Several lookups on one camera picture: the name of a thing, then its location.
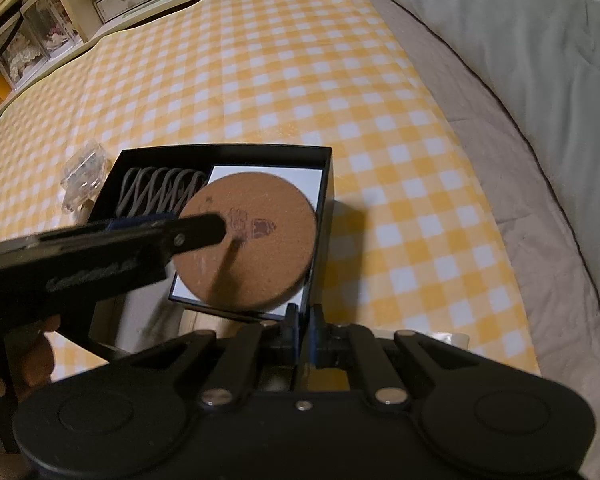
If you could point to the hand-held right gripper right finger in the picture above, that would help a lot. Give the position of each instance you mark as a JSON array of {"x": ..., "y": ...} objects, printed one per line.
[{"x": 317, "y": 340}]

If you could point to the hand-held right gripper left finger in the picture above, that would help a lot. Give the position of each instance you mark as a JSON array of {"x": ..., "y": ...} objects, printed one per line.
[{"x": 292, "y": 340}]

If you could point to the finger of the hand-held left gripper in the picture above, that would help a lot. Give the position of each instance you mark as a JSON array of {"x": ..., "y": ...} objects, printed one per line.
[{"x": 200, "y": 230}]

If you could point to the brown hair claw clip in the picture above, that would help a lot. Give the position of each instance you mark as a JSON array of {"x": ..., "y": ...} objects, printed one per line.
[{"x": 150, "y": 190}]

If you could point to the round cork coaster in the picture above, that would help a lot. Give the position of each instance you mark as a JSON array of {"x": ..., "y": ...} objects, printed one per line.
[{"x": 260, "y": 260}]

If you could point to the clear plastic case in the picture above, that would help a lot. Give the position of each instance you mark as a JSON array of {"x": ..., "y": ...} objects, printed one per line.
[{"x": 85, "y": 175}]

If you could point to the white gift box black sides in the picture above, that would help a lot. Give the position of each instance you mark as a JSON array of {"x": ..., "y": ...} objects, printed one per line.
[{"x": 300, "y": 177}]

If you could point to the person's left hand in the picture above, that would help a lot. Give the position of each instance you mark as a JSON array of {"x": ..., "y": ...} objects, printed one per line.
[{"x": 30, "y": 360}]

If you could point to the yellow checked cloth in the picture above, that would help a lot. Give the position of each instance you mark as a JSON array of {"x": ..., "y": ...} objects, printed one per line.
[{"x": 280, "y": 85}]

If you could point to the clear case with white doll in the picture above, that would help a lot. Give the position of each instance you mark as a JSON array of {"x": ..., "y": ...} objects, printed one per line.
[{"x": 22, "y": 67}]

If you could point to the grey bed sheet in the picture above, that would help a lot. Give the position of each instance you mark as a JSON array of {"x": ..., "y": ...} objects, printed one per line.
[{"x": 505, "y": 210}]

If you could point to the clear case with pink doll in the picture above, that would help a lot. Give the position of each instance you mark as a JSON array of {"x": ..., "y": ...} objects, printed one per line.
[{"x": 55, "y": 25}]

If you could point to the grey pillow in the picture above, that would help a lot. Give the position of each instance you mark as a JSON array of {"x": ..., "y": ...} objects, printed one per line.
[{"x": 505, "y": 35}]

